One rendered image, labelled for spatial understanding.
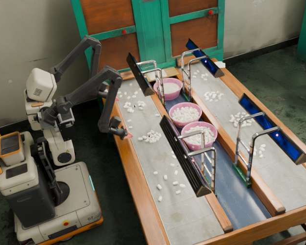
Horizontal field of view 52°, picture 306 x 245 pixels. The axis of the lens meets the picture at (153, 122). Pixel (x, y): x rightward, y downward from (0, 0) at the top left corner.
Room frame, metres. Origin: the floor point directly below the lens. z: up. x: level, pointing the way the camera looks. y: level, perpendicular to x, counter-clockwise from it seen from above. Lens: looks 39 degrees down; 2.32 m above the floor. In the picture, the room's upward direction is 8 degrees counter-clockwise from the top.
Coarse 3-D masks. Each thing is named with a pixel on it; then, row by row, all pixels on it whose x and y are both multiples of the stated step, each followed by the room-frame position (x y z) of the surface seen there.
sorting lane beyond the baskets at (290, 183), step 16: (192, 80) 2.51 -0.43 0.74; (208, 80) 2.47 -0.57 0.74; (208, 96) 2.21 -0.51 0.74; (224, 96) 2.18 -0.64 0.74; (224, 112) 1.96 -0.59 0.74; (240, 112) 1.93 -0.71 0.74; (224, 128) 1.77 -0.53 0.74; (256, 128) 1.72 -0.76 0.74; (240, 144) 1.57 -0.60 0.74; (256, 144) 1.55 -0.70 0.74; (272, 144) 1.53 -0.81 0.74; (256, 160) 1.40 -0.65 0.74; (272, 160) 1.38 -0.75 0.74; (288, 160) 1.36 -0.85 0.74; (272, 176) 1.25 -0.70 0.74; (288, 176) 1.24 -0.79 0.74; (304, 176) 1.22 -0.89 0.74; (288, 192) 1.12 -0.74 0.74; (304, 192) 1.10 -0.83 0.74; (288, 208) 1.01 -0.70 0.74
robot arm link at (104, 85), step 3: (102, 84) 2.15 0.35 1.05; (105, 84) 2.15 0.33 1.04; (96, 87) 2.16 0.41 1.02; (99, 87) 2.14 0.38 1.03; (102, 87) 2.14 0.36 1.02; (105, 87) 2.15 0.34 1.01; (93, 90) 2.11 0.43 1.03; (96, 90) 2.14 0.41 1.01; (93, 93) 2.10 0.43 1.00; (96, 93) 2.11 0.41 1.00
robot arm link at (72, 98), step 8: (104, 72) 1.70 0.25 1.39; (112, 72) 1.71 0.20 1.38; (88, 80) 1.71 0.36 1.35; (96, 80) 1.69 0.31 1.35; (104, 80) 1.70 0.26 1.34; (80, 88) 1.67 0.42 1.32; (88, 88) 1.67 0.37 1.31; (64, 96) 1.70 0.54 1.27; (72, 96) 1.64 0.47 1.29; (80, 96) 1.66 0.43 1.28; (64, 104) 1.60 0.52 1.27; (72, 104) 1.63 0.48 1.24; (64, 112) 1.60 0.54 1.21
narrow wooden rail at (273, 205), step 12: (192, 96) 2.21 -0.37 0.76; (204, 108) 2.02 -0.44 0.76; (204, 120) 1.95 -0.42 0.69; (216, 120) 1.85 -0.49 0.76; (228, 144) 1.57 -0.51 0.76; (252, 168) 1.32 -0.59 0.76; (252, 180) 1.24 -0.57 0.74; (264, 192) 1.12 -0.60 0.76; (264, 204) 1.10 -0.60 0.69; (276, 204) 1.03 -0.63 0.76
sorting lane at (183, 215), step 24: (144, 96) 2.35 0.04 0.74; (144, 120) 2.01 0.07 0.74; (144, 144) 1.72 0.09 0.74; (168, 144) 1.68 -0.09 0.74; (144, 168) 1.48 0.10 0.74; (168, 168) 1.45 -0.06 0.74; (168, 192) 1.24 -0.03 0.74; (192, 192) 1.22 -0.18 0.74; (168, 216) 1.07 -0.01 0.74; (192, 216) 1.05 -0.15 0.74; (192, 240) 0.90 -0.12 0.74
